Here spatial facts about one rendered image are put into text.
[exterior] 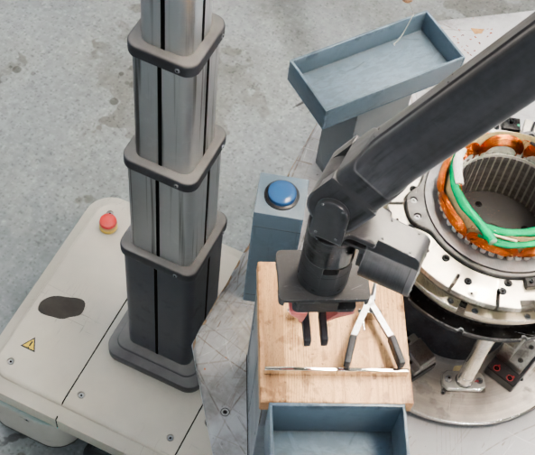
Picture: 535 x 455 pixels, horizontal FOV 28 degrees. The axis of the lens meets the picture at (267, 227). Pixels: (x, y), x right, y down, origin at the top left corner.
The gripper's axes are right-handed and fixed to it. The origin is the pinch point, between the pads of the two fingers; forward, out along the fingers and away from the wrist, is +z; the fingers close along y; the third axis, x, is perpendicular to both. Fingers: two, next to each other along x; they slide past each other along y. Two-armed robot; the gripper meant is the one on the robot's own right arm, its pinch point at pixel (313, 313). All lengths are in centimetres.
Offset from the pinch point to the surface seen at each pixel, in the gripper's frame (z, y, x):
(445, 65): 9, 25, 47
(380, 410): 10.4, 8.9, -8.0
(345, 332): 9.2, 5.4, 2.2
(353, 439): 17.3, 6.4, -8.9
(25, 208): 115, -51, 93
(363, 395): 9.3, 6.7, -6.5
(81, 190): 115, -38, 99
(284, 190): 11.0, -0.7, 25.5
